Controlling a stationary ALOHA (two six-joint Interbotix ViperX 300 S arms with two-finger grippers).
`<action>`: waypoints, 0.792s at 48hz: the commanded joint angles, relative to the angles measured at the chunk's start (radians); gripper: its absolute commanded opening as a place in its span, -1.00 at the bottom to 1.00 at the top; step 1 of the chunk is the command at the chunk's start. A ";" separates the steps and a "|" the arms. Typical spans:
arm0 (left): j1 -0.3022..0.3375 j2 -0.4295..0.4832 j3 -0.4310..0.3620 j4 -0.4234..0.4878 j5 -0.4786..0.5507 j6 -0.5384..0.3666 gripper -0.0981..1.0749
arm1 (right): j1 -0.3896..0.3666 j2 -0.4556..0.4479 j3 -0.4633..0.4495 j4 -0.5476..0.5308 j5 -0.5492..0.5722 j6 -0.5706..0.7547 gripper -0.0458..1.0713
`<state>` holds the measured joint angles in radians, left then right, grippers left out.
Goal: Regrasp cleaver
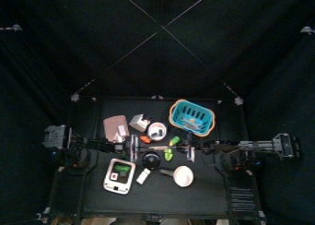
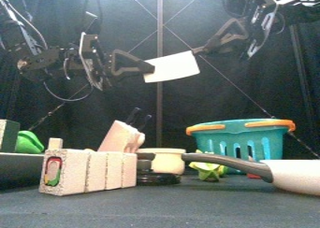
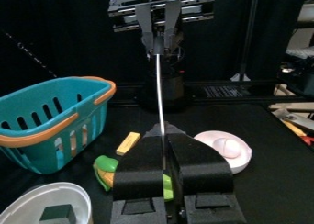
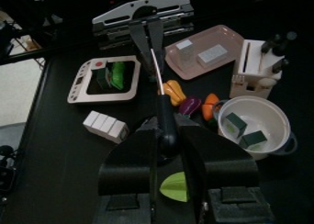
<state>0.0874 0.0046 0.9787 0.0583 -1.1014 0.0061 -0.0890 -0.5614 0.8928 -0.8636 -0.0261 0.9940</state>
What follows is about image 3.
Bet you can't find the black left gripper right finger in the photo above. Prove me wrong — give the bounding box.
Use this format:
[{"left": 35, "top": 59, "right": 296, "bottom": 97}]
[{"left": 165, "top": 123, "right": 247, "bottom": 224}]

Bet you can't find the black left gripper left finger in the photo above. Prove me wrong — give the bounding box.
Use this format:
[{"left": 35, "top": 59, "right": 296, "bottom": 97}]
[{"left": 110, "top": 123, "right": 169, "bottom": 224}]

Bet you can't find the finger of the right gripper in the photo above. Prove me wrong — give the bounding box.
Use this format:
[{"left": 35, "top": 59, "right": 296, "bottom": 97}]
[
  {"left": 134, "top": 3, "right": 157, "bottom": 51},
  {"left": 163, "top": 0, "right": 185, "bottom": 52}
]

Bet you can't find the green and yellow toy corn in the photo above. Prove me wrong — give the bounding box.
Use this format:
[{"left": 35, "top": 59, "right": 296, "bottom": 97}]
[{"left": 92, "top": 154, "right": 175, "bottom": 203}]

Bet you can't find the yellow wooden block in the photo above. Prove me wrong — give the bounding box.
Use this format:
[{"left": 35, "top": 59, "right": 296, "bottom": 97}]
[{"left": 115, "top": 131, "right": 142, "bottom": 157}]

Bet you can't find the white pink toy egg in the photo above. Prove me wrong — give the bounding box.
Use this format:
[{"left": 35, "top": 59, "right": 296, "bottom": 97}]
[{"left": 213, "top": 137, "right": 243, "bottom": 160}]

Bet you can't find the pink white plate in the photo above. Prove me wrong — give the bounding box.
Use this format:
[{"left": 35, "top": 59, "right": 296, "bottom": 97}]
[{"left": 193, "top": 129, "right": 254, "bottom": 175}]

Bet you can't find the tan toy inside basket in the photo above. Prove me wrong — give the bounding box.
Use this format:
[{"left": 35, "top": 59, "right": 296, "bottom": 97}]
[{"left": 54, "top": 124, "right": 90, "bottom": 160}]

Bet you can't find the white bowl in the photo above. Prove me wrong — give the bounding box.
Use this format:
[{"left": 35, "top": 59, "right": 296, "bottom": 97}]
[{"left": 0, "top": 181, "right": 95, "bottom": 224}]

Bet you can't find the dark green cube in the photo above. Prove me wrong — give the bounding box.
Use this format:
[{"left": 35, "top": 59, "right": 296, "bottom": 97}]
[{"left": 38, "top": 204, "right": 79, "bottom": 224}]

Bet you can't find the white keyboard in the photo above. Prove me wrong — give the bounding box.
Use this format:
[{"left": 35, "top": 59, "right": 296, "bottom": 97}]
[{"left": 285, "top": 45, "right": 314, "bottom": 60}]

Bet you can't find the black frame post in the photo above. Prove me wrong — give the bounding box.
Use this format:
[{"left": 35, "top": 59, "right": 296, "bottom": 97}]
[{"left": 230, "top": 0, "right": 262, "bottom": 83}]

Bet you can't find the yellow handled tool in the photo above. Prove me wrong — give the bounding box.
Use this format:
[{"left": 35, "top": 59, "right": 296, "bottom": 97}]
[{"left": 281, "top": 118, "right": 309, "bottom": 138}]

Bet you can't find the teal basket with orange handles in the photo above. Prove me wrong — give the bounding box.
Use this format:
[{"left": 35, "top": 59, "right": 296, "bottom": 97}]
[{"left": 0, "top": 75, "right": 118, "bottom": 175}]

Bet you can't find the black frame base rail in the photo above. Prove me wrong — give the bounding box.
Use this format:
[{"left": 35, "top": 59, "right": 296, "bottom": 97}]
[{"left": 107, "top": 79, "right": 309, "bottom": 106}]

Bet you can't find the thin black cable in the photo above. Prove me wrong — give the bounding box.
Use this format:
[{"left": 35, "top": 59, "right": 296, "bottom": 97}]
[{"left": 0, "top": 28, "right": 59, "bottom": 79}]

